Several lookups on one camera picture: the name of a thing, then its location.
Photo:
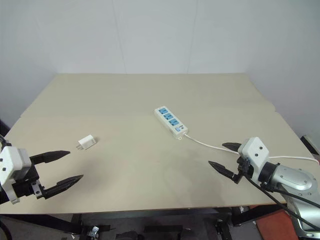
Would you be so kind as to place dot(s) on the orange red floor mat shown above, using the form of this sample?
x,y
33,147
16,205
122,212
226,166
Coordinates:
x,y
275,225

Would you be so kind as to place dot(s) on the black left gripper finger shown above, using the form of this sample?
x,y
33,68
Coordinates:
x,y
48,157
62,185

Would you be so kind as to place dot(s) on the white power strip blue sockets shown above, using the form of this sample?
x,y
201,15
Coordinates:
x,y
170,120

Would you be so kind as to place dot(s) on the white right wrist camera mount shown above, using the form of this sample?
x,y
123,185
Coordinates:
x,y
255,152

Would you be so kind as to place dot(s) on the silver caster clamp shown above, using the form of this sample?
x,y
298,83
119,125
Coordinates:
x,y
93,231

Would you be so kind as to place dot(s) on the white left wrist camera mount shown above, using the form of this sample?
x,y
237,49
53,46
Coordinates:
x,y
10,162

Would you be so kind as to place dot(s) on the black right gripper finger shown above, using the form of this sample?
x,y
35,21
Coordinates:
x,y
231,146
222,169

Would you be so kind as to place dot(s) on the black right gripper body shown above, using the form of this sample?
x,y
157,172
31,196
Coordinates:
x,y
244,166

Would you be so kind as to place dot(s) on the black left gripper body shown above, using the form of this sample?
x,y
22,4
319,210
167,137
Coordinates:
x,y
26,186

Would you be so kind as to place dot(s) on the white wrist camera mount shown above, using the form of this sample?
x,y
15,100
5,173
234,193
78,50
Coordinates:
x,y
10,162
255,152

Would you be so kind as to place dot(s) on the white plug adapter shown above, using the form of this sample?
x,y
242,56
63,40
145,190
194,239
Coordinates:
x,y
86,142

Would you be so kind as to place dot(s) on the black metal table frame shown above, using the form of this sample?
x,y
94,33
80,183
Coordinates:
x,y
75,222

